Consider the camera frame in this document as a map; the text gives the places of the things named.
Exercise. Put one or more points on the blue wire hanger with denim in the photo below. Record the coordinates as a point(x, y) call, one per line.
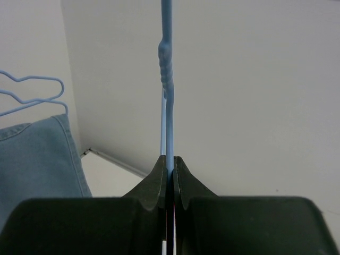
point(34, 103)

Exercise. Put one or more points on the blue denim cloth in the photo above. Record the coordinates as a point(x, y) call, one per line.
point(40, 160)

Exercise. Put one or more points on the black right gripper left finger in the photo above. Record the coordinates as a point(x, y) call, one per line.
point(131, 224)

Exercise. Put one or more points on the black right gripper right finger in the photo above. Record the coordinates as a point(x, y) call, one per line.
point(207, 223)

